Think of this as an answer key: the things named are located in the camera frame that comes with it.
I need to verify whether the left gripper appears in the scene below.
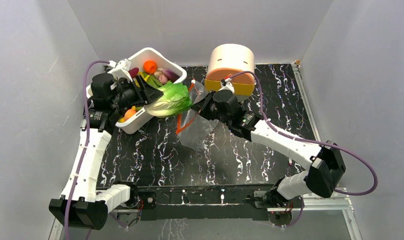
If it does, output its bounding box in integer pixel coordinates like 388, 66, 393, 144
110, 75, 163, 112

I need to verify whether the clear zip top bag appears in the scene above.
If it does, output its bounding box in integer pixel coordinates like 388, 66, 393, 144
176, 79, 219, 152

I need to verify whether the green toy cabbage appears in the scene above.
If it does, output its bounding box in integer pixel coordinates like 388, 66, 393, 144
144, 82, 193, 118

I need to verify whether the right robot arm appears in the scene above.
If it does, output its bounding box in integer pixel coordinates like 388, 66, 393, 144
191, 90, 346, 207

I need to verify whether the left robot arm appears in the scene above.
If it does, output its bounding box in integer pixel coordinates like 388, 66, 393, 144
48, 73, 163, 230

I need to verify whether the toy garlic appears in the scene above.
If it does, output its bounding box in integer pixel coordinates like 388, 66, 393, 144
153, 70, 169, 85

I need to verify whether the toy peach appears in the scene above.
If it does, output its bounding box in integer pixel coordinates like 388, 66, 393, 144
123, 108, 137, 121

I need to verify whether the purple toy sweet potato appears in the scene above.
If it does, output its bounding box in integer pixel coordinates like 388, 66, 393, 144
128, 67, 140, 79

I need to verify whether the orange toy tangerine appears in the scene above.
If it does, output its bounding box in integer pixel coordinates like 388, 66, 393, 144
143, 60, 158, 75

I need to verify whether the purple toy onion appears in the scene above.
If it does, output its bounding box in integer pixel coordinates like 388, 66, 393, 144
160, 68, 180, 82

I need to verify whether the white plastic bin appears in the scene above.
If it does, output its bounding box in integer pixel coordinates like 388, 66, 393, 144
83, 47, 187, 134

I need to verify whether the round drawer cabinet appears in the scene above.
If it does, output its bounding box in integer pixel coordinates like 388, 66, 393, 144
204, 43, 255, 102

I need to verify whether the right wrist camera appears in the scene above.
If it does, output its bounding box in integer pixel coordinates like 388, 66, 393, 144
219, 78, 235, 94

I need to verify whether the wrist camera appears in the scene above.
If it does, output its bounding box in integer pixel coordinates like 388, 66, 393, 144
107, 58, 132, 82
219, 78, 235, 94

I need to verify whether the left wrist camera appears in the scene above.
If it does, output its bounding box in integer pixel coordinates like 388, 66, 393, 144
107, 58, 132, 82

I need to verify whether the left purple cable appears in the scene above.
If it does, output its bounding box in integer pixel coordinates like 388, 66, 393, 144
63, 59, 118, 240

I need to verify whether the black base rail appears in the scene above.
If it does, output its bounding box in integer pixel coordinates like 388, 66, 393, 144
105, 183, 306, 222

